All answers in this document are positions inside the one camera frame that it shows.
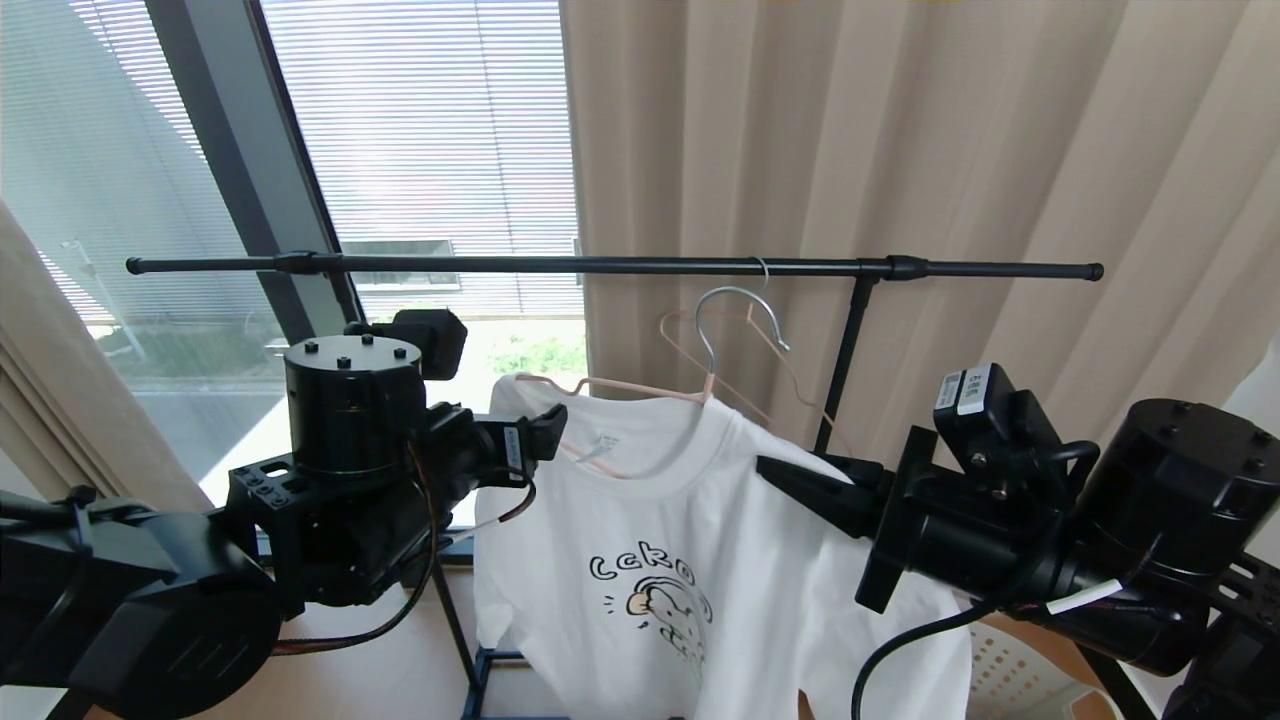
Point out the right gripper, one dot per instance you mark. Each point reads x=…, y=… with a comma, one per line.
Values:
x=980, y=550

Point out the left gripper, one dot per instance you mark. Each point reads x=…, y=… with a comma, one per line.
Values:
x=460, y=450

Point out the pink clothes hanger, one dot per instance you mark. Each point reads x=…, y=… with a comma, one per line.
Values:
x=662, y=325
x=640, y=391

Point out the white printed t-shirt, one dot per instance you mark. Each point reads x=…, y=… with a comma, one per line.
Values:
x=650, y=520

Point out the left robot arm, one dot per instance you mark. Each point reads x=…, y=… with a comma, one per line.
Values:
x=350, y=410

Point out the white laundry basket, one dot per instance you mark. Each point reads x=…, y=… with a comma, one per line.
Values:
x=1000, y=670

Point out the black clothes rack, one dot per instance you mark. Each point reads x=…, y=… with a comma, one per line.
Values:
x=600, y=265

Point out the window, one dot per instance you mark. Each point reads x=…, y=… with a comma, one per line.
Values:
x=430, y=120

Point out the beige curtain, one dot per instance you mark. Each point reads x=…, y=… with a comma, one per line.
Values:
x=60, y=400
x=900, y=150

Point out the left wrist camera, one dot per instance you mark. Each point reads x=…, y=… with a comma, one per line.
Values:
x=430, y=340

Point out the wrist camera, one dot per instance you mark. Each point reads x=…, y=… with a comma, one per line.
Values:
x=430, y=340
x=1000, y=430

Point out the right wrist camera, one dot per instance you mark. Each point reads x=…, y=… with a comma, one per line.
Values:
x=1000, y=430

